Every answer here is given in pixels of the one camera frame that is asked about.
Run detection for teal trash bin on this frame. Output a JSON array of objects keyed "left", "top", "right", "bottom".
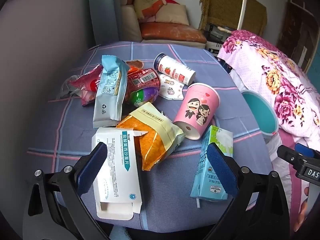
[{"left": 241, "top": 90, "right": 279, "bottom": 137}]

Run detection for pink cartoon paper cup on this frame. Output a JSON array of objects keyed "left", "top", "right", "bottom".
[{"left": 173, "top": 83, "right": 220, "bottom": 140}]

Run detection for white low cabinet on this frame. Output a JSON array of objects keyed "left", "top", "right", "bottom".
[{"left": 205, "top": 41, "right": 224, "bottom": 53}]

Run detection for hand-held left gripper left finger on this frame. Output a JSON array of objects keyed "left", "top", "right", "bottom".
[{"left": 22, "top": 142, "right": 110, "bottom": 240}]

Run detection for cream sofa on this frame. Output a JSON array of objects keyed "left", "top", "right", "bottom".
[{"left": 119, "top": 0, "right": 207, "bottom": 49}]

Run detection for yellow-brown hanging cloth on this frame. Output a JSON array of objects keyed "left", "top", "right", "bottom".
[{"left": 199, "top": 0, "right": 267, "bottom": 37}]

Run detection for white medicine box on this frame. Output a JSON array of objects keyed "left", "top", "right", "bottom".
[{"left": 91, "top": 127, "right": 143, "bottom": 220}]

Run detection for clear plastic wrapper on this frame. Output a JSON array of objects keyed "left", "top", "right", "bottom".
[{"left": 56, "top": 74, "right": 80, "bottom": 100}]

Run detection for white pole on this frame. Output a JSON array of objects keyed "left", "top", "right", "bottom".
[{"left": 237, "top": 0, "right": 248, "bottom": 30}]

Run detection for light blue snack packet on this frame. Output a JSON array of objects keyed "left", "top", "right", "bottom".
[{"left": 93, "top": 55, "right": 130, "bottom": 128}]

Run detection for pink floral blanket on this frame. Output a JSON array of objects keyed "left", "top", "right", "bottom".
[{"left": 216, "top": 29, "right": 320, "bottom": 160}]

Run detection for red snack packet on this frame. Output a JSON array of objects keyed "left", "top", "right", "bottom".
[{"left": 67, "top": 64, "right": 103, "bottom": 107}]

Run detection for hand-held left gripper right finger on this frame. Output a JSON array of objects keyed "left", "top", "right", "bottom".
[{"left": 206, "top": 142, "right": 290, "bottom": 240}]

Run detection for teal cabinet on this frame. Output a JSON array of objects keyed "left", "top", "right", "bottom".
[{"left": 307, "top": 50, "right": 320, "bottom": 83}]

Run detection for person's right hand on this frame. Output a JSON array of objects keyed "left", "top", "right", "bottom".
[{"left": 292, "top": 186, "right": 310, "bottom": 233}]

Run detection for orange and yellow snack bag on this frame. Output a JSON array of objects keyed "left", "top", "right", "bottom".
[{"left": 116, "top": 102, "right": 186, "bottom": 171}]

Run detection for orange seat cushion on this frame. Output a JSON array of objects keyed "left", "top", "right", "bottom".
[{"left": 139, "top": 22, "right": 207, "bottom": 43}]

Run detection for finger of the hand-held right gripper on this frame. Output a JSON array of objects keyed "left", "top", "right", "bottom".
[
  {"left": 276, "top": 144, "right": 305, "bottom": 168},
  {"left": 294, "top": 143, "right": 320, "bottom": 159}
]

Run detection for white cartoon print face mask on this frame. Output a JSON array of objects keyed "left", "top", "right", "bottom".
[{"left": 156, "top": 74, "right": 187, "bottom": 101}]

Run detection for blue milk carton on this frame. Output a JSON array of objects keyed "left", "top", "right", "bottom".
[{"left": 190, "top": 125, "right": 233, "bottom": 209}]

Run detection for cream pillow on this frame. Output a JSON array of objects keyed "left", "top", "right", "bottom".
[{"left": 155, "top": 4, "right": 190, "bottom": 26}]

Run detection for white strawberry print bottle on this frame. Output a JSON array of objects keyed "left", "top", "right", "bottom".
[{"left": 153, "top": 53, "right": 196, "bottom": 85}]

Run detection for black electronic device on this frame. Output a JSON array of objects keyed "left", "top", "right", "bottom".
[{"left": 205, "top": 23, "right": 237, "bottom": 43}]

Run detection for dark wooden cabinet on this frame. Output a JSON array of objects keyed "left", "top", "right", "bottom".
[{"left": 276, "top": 0, "right": 318, "bottom": 65}]

